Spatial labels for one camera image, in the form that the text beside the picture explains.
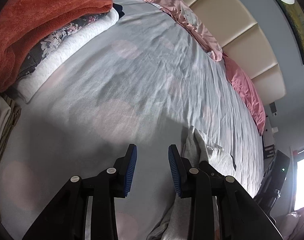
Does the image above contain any grey t-shirt black collar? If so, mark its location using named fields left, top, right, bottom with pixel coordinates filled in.
left=147, top=126, right=236, bottom=239

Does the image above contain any right white black nightstand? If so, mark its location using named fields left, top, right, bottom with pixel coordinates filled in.
left=262, top=117, right=276, bottom=159

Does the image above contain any grey hanging duvet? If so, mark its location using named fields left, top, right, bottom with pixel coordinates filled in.
left=279, top=207, right=304, bottom=240

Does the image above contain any dark pink pillow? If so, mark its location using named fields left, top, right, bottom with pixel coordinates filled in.
left=223, top=53, right=266, bottom=136

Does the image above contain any beige padded headboard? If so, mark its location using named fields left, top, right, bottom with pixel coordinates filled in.
left=183, top=0, right=286, bottom=105

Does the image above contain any white folded knit garment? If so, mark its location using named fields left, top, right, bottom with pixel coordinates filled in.
left=13, top=8, right=119, bottom=103

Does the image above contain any floral dark folded garment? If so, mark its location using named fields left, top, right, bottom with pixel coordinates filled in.
left=17, top=13, right=107, bottom=80

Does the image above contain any light pink pillow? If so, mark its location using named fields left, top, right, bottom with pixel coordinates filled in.
left=143, top=0, right=223, bottom=62

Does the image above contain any navy folded garment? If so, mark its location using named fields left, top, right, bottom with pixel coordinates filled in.
left=113, top=3, right=125, bottom=19

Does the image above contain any orange folded fleece garment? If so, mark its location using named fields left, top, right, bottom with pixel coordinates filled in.
left=0, top=0, right=112, bottom=93

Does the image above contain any black camera box green LED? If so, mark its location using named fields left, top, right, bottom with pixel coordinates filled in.
left=254, top=150, right=290, bottom=218

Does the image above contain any window with dark frame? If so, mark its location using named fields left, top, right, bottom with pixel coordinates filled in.
left=291, top=146, right=304, bottom=211

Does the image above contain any wall switch panel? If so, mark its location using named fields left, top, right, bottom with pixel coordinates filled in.
left=269, top=102, right=277, bottom=116

